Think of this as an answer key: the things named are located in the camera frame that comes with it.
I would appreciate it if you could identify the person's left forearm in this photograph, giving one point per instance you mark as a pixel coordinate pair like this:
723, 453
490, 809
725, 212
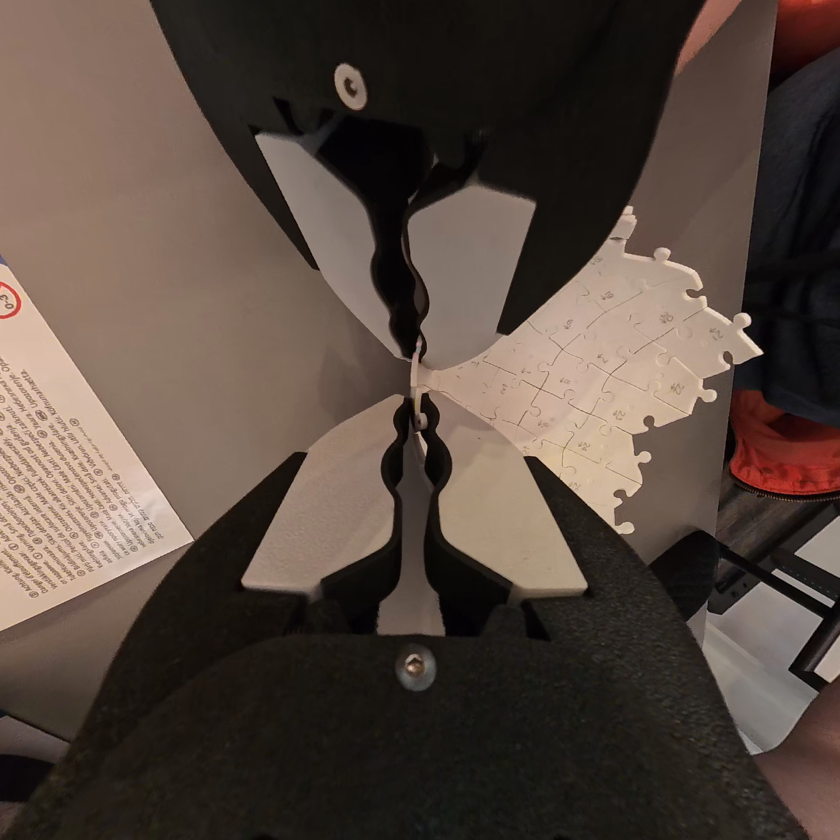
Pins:
807, 787

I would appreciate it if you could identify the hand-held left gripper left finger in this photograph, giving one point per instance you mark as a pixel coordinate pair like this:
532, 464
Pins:
334, 518

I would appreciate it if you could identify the black metal chair frame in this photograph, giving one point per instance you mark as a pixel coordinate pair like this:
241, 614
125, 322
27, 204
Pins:
814, 640

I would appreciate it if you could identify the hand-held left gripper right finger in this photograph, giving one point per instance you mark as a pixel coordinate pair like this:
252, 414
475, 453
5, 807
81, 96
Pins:
505, 525

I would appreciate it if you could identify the white instruction leaflet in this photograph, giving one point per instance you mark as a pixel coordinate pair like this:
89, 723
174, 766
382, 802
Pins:
65, 459

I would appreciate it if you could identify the person's dark clothing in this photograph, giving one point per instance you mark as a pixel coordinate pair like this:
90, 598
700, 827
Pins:
800, 262

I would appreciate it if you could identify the orange fabric bag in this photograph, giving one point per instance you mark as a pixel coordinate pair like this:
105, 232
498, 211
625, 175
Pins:
787, 453

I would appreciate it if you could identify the partly built puzzle ball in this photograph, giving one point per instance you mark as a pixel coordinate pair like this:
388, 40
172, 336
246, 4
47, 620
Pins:
590, 387

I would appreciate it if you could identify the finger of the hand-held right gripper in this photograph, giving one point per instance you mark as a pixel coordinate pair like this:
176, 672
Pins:
472, 275
308, 210

